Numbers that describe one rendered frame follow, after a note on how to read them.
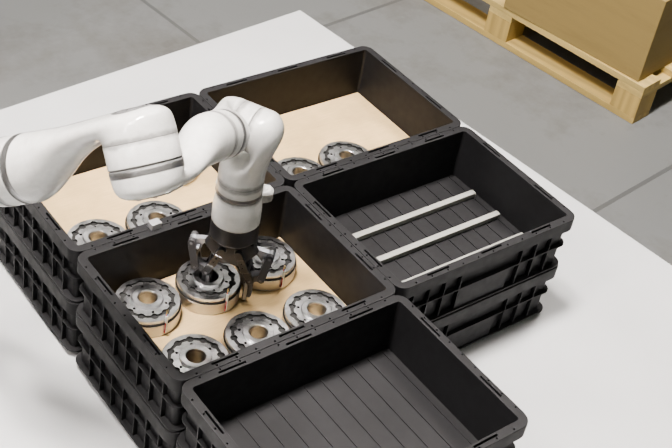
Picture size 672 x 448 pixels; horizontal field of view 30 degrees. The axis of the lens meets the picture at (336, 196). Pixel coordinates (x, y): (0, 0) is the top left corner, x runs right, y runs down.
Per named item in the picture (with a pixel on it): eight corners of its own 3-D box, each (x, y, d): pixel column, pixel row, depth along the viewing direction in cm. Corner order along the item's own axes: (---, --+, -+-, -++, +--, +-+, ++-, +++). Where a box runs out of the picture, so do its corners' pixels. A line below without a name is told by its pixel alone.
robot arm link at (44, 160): (137, 106, 144) (-15, 138, 158) (155, 186, 145) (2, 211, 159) (185, 96, 152) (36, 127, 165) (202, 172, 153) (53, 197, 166)
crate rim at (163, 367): (175, 396, 172) (176, 384, 171) (72, 266, 190) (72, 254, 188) (397, 302, 194) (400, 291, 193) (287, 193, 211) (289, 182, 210)
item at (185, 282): (197, 310, 193) (198, 307, 193) (164, 271, 199) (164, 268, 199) (252, 290, 199) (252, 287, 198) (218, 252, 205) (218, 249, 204)
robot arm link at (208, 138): (258, 164, 171) (245, 103, 170) (169, 198, 146) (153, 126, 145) (198, 175, 174) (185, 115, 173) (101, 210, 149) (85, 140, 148)
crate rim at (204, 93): (287, 193, 211) (289, 182, 210) (194, 101, 229) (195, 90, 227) (462, 134, 233) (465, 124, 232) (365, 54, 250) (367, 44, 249)
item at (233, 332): (248, 369, 185) (248, 366, 185) (211, 326, 191) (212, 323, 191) (303, 346, 191) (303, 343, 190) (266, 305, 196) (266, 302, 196)
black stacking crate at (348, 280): (170, 441, 178) (176, 386, 171) (72, 312, 195) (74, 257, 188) (385, 346, 200) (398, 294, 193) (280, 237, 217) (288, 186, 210)
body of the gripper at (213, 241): (203, 223, 187) (198, 270, 193) (258, 235, 187) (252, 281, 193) (214, 193, 193) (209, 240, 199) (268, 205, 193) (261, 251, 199)
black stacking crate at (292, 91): (281, 236, 217) (289, 184, 210) (191, 143, 234) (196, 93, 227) (451, 175, 239) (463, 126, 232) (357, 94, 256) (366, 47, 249)
